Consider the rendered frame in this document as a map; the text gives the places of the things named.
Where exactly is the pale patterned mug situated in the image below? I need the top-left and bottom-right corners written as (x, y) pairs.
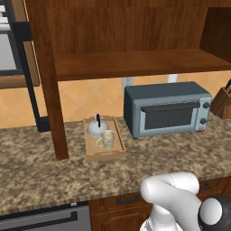
top-left (96, 129), bottom-right (116, 151)

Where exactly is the wooden tray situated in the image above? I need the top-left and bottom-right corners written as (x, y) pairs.
top-left (83, 115), bottom-right (127, 162)

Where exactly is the wooden cabinet door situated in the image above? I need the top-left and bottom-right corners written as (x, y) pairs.
top-left (24, 0), bottom-right (69, 162)
top-left (199, 6), bottom-right (231, 64)

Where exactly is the grey-blue toaster oven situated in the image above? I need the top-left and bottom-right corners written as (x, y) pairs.
top-left (123, 80), bottom-right (213, 140)

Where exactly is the toaster oven glass door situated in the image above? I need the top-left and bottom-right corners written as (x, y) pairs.
top-left (140, 101), bottom-right (201, 134)

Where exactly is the wooden drawer front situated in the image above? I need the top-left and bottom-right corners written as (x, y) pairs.
top-left (98, 192), bottom-right (152, 212)
top-left (197, 176), bottom-right (231, 200)

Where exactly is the wooden base cupboard door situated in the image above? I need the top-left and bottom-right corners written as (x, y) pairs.
top-left (89, 204), bottom-right (155, 231)

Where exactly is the wooden knife block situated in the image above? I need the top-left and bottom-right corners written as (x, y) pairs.
top-left (209, 79), bottom-right (231, 121)

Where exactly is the grey dishwasher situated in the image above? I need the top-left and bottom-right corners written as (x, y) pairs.
top-left (0, 200), bottom-right (92, 231)

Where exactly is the white kettle with black handle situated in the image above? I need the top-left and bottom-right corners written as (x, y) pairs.
top-left (86, 113), bottom-right (110, 140)

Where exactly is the white wall socket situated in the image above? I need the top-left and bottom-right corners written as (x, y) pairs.
top-left (167, 73), bottom-right (180, 84)
top-left (121, 77), bottom-right (135, 93)

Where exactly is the black toaster oven door handle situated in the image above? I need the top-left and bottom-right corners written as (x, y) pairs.
top-left (141, 101), bottom-right (201, 114)

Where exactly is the open wooden wall cabinet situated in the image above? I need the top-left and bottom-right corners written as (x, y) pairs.
top-left (23, 0), bottom-right (231, 82)

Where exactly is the black drawer handle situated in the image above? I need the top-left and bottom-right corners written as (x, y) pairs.
top-left (115, 195), bottom-right (142, 206)
top-left (199, 181), bottom-right (212, 190)

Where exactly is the black and grey wall oven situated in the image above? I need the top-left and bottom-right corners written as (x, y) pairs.
top-left (0, 0), bottom-right (51, 134)

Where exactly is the black dishwasher handle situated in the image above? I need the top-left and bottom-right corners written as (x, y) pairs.
top-left (0, 210), bottom-right (79, 231)

